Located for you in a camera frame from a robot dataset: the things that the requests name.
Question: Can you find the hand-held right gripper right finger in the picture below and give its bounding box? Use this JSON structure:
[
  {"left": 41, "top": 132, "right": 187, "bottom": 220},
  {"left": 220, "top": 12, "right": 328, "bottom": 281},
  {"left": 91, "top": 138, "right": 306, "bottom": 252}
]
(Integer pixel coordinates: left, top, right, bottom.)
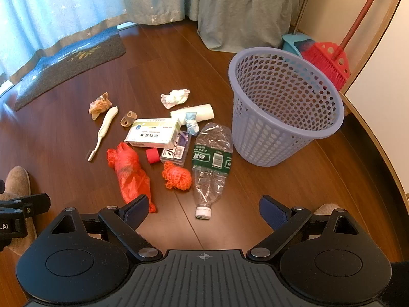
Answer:
[{"left": 247, "top": 195, "right": 360, "bottom": 261}]

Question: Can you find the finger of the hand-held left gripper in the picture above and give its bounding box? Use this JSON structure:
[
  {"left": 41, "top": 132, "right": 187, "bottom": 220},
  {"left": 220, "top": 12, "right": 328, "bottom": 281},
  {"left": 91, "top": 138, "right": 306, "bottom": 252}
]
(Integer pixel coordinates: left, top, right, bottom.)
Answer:
[{"left": 0, "top": 193, "right": 51, "bottom": 215}]

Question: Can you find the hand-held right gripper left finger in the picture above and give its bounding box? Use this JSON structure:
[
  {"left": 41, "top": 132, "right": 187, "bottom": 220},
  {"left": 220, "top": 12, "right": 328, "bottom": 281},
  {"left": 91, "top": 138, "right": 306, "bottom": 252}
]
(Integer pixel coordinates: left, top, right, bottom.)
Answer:
[{"left": 51, "top": 194, "right": 163, "bottom": 262}]

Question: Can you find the red plastic bag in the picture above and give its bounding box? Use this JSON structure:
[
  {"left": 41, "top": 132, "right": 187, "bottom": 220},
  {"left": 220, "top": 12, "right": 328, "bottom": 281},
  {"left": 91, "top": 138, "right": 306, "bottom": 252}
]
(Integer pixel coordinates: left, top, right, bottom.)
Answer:
[{"left": 107, "top": 142, "right": 157, "bottom": 214}]

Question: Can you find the crushed clear plastic bottle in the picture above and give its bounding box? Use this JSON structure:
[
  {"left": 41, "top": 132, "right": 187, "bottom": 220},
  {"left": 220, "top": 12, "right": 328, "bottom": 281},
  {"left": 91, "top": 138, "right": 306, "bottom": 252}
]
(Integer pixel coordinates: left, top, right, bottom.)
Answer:
[{"left": 192, "top": 122, "right": 234, "bottom": 220}]

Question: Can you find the white green medicine box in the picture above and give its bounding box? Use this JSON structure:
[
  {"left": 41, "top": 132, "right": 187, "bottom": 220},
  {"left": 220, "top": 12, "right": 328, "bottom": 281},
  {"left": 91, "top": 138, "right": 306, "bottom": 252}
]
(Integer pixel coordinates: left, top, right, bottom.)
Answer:
[{"left": 124, "top": 118, "right": 181, "bottom": 148}]

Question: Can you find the lavender plastic mesh basket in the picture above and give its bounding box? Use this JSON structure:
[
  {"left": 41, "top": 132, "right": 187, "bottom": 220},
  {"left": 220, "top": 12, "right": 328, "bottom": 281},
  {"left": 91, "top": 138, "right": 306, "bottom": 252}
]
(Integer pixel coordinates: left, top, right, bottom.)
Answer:
[{"left": 228, "top": 47, "right": 345, "bottom": 167}]

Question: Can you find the white toothbrush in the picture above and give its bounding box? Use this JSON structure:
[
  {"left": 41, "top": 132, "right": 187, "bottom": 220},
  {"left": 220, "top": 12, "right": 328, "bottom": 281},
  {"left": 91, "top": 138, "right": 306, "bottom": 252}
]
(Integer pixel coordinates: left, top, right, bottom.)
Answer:
[{"left": 88, "top": 106, "right": 119, "bottom": 162}]

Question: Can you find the beige slipper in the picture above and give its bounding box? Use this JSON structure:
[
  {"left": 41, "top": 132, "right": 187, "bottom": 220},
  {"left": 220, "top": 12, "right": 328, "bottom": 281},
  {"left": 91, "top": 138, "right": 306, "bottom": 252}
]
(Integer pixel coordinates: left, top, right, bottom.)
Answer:
[
  {"left": 315, "top": 203, "right": 341, "bottom": 216},
  {"left": 0, "top": 166, "right": 38, "bottom": 256}
]

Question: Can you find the orange mesh net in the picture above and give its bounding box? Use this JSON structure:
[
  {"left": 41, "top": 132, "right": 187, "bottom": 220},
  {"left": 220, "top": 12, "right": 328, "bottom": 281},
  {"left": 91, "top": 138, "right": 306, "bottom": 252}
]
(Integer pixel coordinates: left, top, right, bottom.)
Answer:
[{"left": 161, "top": 161, "right": 193, "bottom": 191}]

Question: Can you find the small clear plastic box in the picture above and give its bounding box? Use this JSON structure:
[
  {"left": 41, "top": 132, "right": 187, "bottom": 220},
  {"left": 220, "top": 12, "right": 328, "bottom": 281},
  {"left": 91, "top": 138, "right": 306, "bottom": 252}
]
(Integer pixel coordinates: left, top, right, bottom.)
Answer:
[{"left": 160, "top": 130, "right": 192, "bottom": 167}]

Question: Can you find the rolled blue face mask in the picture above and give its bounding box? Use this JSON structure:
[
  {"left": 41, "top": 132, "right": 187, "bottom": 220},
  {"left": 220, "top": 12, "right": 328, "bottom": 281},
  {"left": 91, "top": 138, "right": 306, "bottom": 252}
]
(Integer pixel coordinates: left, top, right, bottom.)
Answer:
[{"left": 185, "top": 111, "right": 200, "bottom": 134}]

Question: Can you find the orange wrapper in clear plastic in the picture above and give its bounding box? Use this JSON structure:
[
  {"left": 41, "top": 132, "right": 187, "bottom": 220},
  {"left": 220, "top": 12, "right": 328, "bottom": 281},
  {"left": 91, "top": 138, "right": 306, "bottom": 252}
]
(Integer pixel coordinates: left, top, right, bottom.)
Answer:
[{"left": 89, "top": 92, "right": 113, "bottom": 121}]

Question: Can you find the crumpled white tissue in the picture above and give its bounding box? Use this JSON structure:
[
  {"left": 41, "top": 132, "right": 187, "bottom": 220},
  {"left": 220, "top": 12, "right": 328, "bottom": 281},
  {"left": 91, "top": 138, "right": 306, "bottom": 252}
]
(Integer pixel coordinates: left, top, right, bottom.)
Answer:
[{"left": 160, "top": 89, "right": 190, "bottom": 110}]

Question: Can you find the white paper tube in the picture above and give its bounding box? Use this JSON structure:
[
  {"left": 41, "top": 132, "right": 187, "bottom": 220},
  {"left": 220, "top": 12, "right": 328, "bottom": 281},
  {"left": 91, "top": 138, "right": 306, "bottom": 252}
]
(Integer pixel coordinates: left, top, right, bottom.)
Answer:
[{"left": 169, "top": 104, "right": 214, "bottom": 125}]

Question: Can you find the grey door mat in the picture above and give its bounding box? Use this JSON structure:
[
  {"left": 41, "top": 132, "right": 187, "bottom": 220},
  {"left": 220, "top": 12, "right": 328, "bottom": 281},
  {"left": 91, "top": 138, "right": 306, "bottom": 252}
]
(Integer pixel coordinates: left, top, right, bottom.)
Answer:
[{"left": 14, "top": 26, "right": 127, "bottom": 112}]

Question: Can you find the red broom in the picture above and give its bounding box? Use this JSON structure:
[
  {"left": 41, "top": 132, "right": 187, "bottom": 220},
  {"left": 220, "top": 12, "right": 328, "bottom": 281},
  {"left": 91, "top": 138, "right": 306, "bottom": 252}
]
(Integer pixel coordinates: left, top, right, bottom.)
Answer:
[{"left": 302, "top": 0, "right": 389, "bottom": 91}]

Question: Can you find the teal dustpan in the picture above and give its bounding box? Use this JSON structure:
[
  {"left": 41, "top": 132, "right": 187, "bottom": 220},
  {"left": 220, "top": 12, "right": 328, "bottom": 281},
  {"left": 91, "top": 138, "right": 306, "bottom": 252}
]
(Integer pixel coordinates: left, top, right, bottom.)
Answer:
[{"left": 282, "top": 0, "right": 317, "bottom": 59}]

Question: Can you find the sheer light blue curtain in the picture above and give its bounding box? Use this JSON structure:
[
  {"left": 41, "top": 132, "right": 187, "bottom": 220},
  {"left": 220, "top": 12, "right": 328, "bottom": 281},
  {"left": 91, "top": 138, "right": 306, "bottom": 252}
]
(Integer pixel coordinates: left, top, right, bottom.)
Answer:
[{"left": 0, "top": 0, "right": 128, "bottom": 85}]

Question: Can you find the grey-blue bed skirt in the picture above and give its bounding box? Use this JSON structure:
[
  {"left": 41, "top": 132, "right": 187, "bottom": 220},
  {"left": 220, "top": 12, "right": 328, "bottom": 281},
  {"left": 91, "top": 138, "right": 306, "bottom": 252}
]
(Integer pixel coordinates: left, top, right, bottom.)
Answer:
[{"left": 196, "top": 0, "right": 304, "bottom": 54}]

